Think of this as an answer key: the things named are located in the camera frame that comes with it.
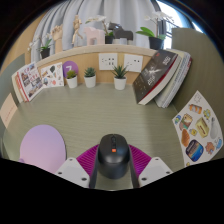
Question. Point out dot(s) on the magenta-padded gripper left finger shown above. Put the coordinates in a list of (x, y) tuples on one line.
[(71, 168)]

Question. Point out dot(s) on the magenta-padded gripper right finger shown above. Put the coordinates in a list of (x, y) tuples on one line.
[(155, 168)]

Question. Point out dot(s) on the black computer mouse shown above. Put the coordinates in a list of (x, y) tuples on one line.
[(113, 160)]

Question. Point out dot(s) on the purple mouse pad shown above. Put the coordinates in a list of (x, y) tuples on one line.
[(41, 146)]

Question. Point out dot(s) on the food sticker sheet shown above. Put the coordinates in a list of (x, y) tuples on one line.
[(196, 130)]

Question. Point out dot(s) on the small succulent in white pot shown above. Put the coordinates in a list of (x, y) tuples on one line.
[(72, 81), (120, 83), (90, 81)]

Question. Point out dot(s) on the white picture sticker sheet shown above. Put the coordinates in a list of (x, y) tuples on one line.
[(52, 75)]

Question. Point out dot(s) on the red-edged photo magazine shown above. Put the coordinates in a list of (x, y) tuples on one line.
[(30, 81)]

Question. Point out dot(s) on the round purple number sign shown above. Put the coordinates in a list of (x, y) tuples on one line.
[(70, 66)]

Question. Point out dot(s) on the green desk divider panel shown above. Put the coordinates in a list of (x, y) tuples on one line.
[(206, 73), (6, 83)]

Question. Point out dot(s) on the wooden desk back shelf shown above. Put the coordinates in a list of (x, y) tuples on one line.
[(86, 58)]

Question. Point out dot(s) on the white orchid in black pot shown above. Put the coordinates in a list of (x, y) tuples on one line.
[(45, 53), (156, 43), (109, 39)]

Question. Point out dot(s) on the wooden hand model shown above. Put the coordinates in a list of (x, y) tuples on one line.
[(57, 35)]

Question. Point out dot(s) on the pink horse figure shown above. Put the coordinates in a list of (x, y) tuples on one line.
[(94, 36)]

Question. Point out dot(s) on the black horse figure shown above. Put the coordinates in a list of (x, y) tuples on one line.
[(121, 33)]

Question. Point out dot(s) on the wooden mannequin figure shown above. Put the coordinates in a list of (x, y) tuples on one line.
[(76, 28)]

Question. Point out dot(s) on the dark-framed window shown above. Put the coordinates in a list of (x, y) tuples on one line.
[(173, 16)]

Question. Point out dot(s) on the grey curtain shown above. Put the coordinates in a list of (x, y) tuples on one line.
[(126, 13)]

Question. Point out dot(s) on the white wall socket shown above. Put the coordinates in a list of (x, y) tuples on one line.
[(133, 63), (108, 61)]

